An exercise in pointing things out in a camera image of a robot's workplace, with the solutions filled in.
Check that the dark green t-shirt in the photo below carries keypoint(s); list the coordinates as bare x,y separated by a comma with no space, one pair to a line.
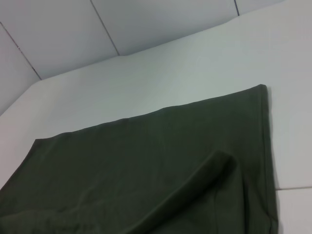
146,175

